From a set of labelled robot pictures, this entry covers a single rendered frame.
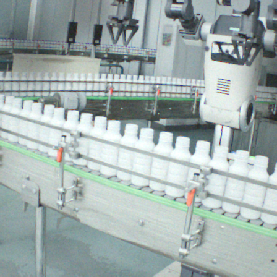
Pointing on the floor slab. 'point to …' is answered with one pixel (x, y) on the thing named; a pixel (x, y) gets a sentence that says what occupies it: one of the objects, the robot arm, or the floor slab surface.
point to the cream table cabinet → (54, 65)
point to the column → (36, 9)
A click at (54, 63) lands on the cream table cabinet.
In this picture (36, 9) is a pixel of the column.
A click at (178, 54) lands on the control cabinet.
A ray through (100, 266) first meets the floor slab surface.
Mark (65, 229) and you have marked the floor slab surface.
